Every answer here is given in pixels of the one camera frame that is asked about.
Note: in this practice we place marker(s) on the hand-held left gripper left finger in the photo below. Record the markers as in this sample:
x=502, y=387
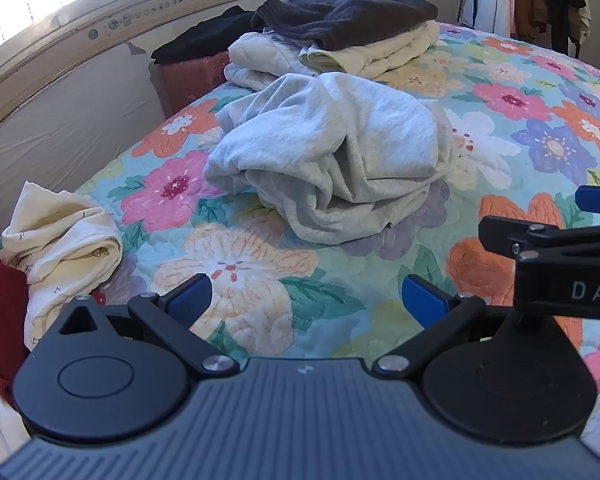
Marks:
x=191, y=296

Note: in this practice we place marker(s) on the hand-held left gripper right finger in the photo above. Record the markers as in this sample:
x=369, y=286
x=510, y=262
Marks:
x=422, y=301

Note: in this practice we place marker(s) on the light grey sweatshirt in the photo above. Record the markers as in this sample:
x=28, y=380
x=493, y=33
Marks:
x=330, y=150

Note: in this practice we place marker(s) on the floral quilted bedspread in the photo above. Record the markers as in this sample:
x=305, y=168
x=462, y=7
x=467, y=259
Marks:
x=240, y=270

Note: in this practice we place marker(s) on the cream patterned cloth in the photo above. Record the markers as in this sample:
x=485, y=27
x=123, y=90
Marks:
x=55, y=240

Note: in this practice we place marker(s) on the dark red cloth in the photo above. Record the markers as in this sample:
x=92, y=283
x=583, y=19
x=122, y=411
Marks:
x=0, y=300

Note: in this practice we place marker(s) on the brown hanging garment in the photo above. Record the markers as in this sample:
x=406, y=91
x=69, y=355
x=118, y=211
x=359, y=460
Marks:
x=535, y=0

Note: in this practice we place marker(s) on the pink suitcase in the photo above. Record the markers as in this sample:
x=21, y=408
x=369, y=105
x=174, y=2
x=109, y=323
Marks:
x=190, y=80

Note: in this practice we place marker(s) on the pale yellow folded garment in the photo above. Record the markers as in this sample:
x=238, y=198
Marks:
x=380, y=52

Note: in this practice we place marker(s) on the off-white folded garment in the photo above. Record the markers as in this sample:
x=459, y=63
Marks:
x=262, y=60

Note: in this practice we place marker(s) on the black garment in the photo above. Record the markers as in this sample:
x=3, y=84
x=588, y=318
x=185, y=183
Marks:
x=205, y=35

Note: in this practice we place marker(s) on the dark brown sweater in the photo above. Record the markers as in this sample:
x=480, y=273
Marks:
x=350, y=15

